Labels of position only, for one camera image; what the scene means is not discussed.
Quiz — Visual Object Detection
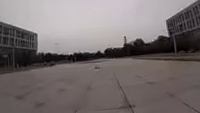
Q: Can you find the small pale vehicle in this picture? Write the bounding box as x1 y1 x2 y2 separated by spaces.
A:
94 64 102 70

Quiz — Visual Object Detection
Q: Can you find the row of dark trees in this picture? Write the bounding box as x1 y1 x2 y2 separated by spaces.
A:
36 34 176 64

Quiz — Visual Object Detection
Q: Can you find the tall thin tower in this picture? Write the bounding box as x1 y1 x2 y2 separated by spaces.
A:
123 35 128 48

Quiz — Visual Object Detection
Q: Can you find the grey concrete slab plaza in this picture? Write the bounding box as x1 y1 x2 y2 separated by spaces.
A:
0 52 200 113

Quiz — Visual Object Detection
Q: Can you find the pale lamp pole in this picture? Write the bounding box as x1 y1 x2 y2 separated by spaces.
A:
172 29 178 57

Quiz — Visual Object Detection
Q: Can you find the raised reddish paved terrace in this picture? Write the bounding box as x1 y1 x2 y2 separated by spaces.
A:
131 50 200 68

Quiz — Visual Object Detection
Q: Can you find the dark verge strip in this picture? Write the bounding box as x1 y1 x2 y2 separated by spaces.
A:
0 60 73 76

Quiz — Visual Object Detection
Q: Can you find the long pale multi-storey building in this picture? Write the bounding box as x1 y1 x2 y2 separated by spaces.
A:
0 12 40 69

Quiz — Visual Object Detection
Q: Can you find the grey multi-storey building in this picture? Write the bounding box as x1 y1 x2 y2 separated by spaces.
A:
164 0 200 54

